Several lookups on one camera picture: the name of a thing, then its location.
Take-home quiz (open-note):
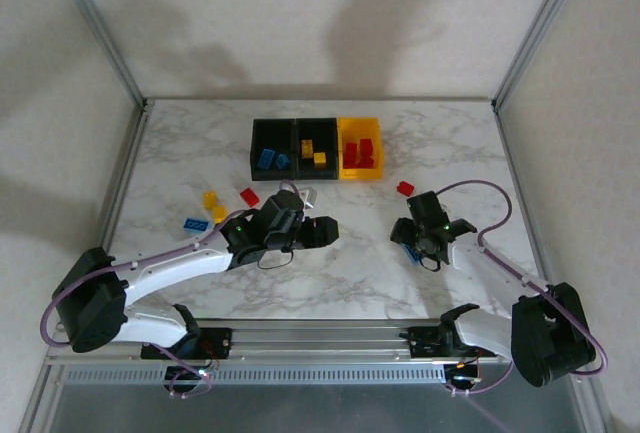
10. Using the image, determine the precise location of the aluminium frame post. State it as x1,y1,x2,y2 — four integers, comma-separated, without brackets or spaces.
491,0,586,109
46,0,149,109

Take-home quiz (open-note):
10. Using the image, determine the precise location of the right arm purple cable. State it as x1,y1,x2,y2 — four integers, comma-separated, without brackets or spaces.
434,180,610,397

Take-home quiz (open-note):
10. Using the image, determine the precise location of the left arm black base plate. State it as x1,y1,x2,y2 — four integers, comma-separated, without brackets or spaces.
141,326,234,360

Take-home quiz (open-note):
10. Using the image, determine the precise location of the aluminium table side rail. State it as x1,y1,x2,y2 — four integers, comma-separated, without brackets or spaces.
492,100,621,433
19,100,154,433

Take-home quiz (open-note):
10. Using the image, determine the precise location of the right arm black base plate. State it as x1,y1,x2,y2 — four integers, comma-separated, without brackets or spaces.
407,325,499,359

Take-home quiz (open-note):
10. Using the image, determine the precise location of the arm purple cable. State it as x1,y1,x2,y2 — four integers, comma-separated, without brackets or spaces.
434,180,610,397
39,180,311,402

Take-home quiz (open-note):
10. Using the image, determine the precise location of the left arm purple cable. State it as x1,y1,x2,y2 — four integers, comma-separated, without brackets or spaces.
39,180,311,402

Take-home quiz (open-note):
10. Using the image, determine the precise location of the yellow plastic bin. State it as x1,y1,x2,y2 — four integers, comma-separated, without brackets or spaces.
337,116,387,182

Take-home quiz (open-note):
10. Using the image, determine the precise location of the aluminium mounting rail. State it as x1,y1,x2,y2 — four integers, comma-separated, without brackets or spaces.
44,319,587,365

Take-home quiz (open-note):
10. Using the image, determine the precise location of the slotted metal cable duct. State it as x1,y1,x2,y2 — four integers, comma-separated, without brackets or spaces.
59,363,449,387

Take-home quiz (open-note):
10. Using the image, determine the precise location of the grey metal panel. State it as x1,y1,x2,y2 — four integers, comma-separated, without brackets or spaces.
29,382,601,433

